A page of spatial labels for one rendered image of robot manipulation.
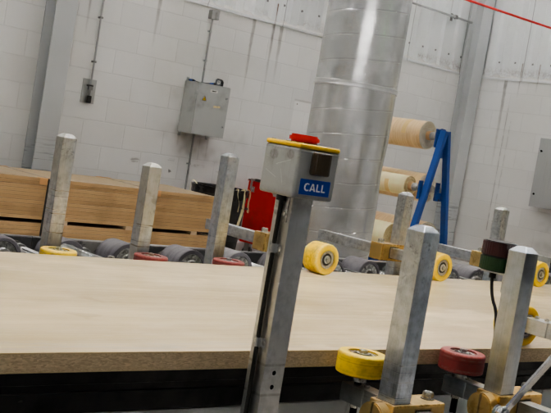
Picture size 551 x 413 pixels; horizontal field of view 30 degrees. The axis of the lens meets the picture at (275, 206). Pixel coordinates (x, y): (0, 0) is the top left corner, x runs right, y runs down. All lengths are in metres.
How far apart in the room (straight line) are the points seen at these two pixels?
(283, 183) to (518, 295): 0.54
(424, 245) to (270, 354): 0.30
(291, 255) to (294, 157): 0.13
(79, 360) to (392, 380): 0.46
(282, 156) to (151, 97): 8.49
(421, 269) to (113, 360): 0.46
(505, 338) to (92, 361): 0.69
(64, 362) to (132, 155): 8.38
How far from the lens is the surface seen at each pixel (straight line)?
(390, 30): 5.77
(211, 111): 9.92
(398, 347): 1.51
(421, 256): 1.49
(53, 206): 2.35
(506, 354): 1.70
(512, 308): 1.69
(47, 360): 1.36
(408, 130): 8.97
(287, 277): 1.32
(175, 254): 3.04
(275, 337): 1.33
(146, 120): 9.76
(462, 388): 1.81
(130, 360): 1.42
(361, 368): 1.61
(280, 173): 1.30
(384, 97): 5.76
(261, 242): 2.71
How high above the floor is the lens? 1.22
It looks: 4 degrees down
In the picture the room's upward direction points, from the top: 9 degrees clockwise
